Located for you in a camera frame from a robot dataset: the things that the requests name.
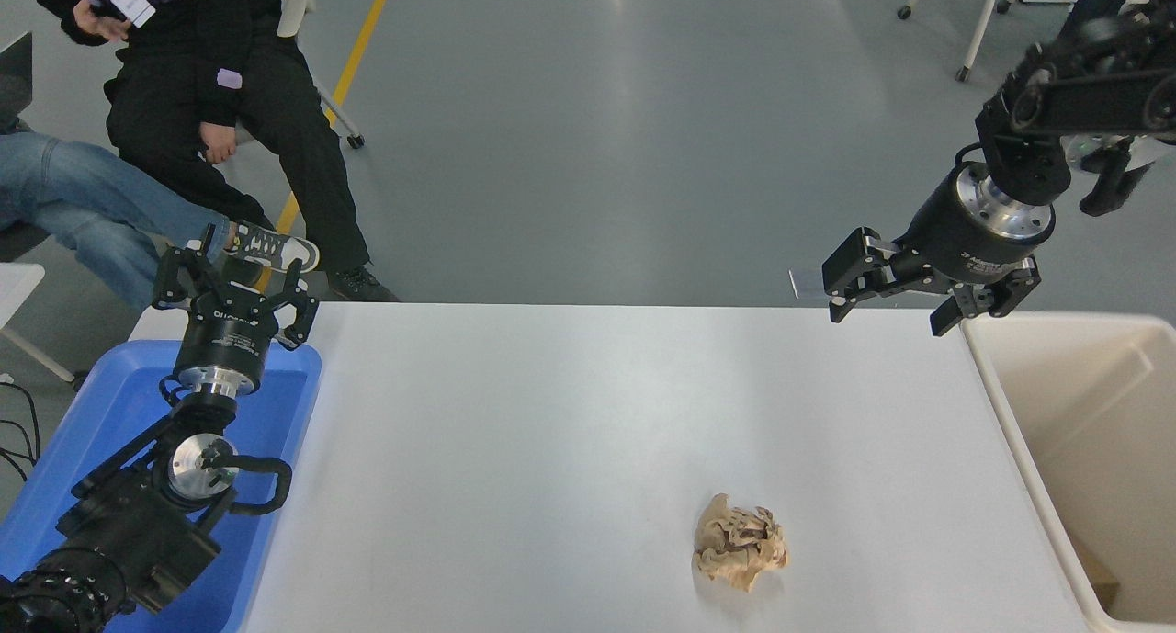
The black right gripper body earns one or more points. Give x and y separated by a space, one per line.
955 243

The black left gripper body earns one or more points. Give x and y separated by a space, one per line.
225 344

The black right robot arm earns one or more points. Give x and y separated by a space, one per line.
1084 100

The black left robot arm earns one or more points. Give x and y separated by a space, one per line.
138 523

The clear square floor plate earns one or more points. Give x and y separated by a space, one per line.
807 284

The seated person's left hand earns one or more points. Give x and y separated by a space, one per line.
218 146

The seated person's right hand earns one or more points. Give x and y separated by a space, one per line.
99 24

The seated person in jeans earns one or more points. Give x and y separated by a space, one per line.
83 210

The blue plastic tray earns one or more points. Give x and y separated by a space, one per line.
101 422

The white side table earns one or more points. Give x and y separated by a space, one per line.
14 288

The large pale bin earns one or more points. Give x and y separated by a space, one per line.
1102 412

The seated person in black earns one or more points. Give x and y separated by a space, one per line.
276 118

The crumpled tan paper ball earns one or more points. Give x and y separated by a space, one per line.
738 543

